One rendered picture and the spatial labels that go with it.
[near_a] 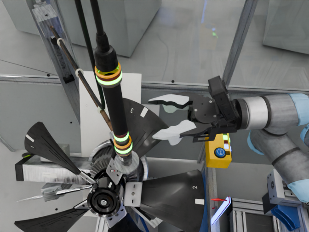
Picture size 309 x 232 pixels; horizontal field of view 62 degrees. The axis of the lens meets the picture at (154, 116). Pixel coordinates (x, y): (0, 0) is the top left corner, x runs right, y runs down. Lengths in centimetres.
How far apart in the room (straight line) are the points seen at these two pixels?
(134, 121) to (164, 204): 32
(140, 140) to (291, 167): 45
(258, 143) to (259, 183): 173
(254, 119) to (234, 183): 179
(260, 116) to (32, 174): 92
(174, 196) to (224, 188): 138
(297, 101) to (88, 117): 81
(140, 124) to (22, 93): 113
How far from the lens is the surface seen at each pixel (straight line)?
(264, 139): 70
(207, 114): 56
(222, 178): 235
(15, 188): 254
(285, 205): 140
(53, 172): 115
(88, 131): 116
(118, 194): 93
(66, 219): 110
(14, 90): 186
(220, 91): 50
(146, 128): 85
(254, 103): 60
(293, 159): 68
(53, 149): 94
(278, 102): 62
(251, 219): 208
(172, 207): 97
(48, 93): 177
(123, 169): 72
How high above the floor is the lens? 212
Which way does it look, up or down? 55 degrees down
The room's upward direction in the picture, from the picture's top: straight up
